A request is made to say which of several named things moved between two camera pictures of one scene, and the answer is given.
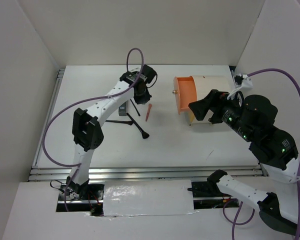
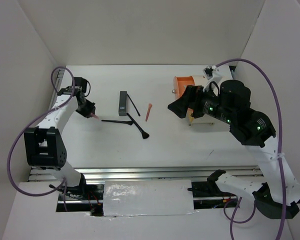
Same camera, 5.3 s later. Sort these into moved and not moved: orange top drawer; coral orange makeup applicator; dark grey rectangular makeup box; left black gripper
Moved: left black gripper
Not moved: dark grey rectangular makeup box; orange top drawer; coral orange makeup applicator
